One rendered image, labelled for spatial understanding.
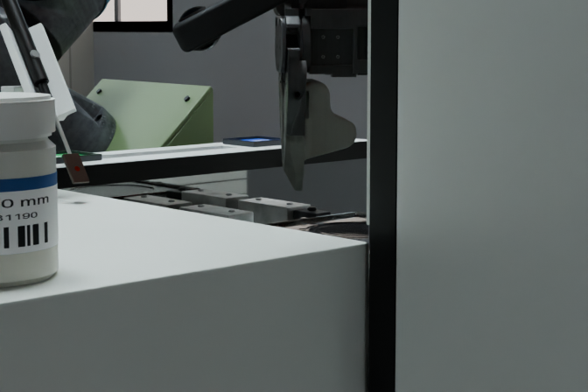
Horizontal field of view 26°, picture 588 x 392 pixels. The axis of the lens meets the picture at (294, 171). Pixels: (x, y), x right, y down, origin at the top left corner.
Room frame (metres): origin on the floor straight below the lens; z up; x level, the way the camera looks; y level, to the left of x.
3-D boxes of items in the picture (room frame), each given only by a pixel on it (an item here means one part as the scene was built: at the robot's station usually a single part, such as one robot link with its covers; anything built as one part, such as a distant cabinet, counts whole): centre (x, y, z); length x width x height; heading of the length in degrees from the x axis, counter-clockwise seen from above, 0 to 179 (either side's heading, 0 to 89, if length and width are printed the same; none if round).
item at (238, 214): (1.30, 0.08, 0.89); 0.08 x 0.03 x 0.03; 43
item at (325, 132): (1.05, -0.02, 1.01); 0.06 x 0.03 x 0.09; 95
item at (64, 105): (0.98, 0.20, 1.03); 0.06 x 0.04 x 0.13; 43
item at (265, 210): (1.36, 0.02, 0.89); 0.08 x 0.03 x 0.03; 43
